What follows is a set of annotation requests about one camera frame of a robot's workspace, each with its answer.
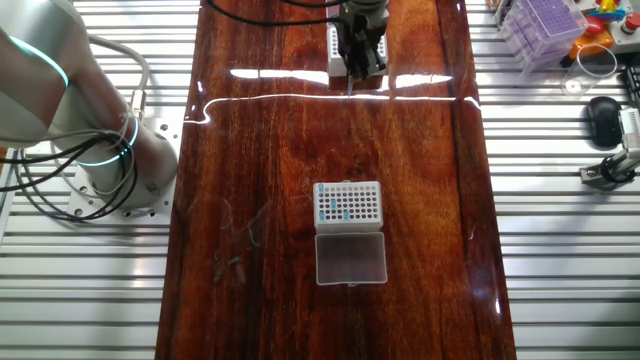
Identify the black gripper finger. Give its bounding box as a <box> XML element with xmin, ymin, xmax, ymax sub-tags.
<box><xmin>363</xmin><ymin>43</ymin><xmax>388</xmax><ymax>75</ymax></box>
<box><xmin>342</xmin><ymin>47</ymin><xmax>366</xmax><ymax>83</ymax></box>

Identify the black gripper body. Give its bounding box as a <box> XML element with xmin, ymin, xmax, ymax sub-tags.
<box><xmin>333</xmin><ymin>12</ymin><xmax>391</xmax><ymax>55</ymax></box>

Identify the white pipette tip holder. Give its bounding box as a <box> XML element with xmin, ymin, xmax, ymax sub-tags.
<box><xmin>312</xmin><ymin>180</ymin><xmax>389</xmax><ymax>287</ymax></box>
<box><xmin>325</xmin><ymin>0</ymin><xmax>390</xmax><ymax>77</ymax></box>

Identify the purple pipette tip box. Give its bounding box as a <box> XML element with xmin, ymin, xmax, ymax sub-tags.
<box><xmin>496</xmin><ymin>0</ymin><xmax>590</xmax><ymax>76</ymax></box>

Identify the large brown wooden board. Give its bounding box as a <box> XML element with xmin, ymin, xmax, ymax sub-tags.
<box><xmin>154</xmin><ymin>0</ymin><xmax>517</xmax><ymax>360</ymax></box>

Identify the clear plastic cup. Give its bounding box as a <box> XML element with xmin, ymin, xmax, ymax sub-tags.
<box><xmin>559</xmin><ymin>43</ymin><xmax>619</xmax><ymax>97</ymax></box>

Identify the orange box red button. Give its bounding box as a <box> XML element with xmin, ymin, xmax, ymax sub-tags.
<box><xmin>559</xmin><ymin>14</ymin><xmax>615</xmax><ymax>69</ymax></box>

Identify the small colourful toy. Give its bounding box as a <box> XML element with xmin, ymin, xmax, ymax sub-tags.
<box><xmin>594</xmin><ymin>0</ymin><xmax>624</xmax><ymax>24</ymax></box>

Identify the black computer mouse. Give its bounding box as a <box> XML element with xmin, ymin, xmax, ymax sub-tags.
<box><xmin>585</xmin><ymin>96</ymin><xmax>624</xmax><ymax>149</ymax></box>

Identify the grey box red button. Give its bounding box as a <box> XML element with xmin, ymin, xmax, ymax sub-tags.
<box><xmin>610</xmin><ymin>12</ymin><xmax>640</xmax><ymax>55</ymax></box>

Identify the black keyboard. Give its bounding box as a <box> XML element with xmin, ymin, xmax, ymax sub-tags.
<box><xmin>621</xmin><ymin>65</ymin><xmax>640</xmax><ymax>109</ymax></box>

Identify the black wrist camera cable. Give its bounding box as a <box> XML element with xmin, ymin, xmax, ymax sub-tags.
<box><xmin>279</xmin><ymin>0</ymin><xmax>351</xmax><ymax>9</ymax></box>

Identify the thick black gripper cable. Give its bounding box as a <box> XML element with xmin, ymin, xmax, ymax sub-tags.
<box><xmin>205</xmin><ymin>0</ymin><xmax>347</xmax><ymax>28</ymax></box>

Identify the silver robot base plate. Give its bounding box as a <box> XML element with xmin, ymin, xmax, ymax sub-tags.
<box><xmin>67</xmin><ymin>117</ymin><xmax>184</xmax><ymax>224</ymax></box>

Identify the grey cable metal connector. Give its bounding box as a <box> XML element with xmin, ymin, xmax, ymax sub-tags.
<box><xmin>87</xmin><ymin>33</ymin><xmax>151</xmax><ymax>122</ymax></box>

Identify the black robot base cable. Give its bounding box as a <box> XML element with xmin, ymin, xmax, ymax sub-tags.
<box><xmin>0</xmin><ymin>124</ymin><xmax>140</xmax><ymax>224</ymax></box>

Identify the small silver mounted camera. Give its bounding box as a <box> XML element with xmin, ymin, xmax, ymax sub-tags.
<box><xmin>618</xmin><ymin>107</ymin><xmax>640</xmax><ymax>150</ymax></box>

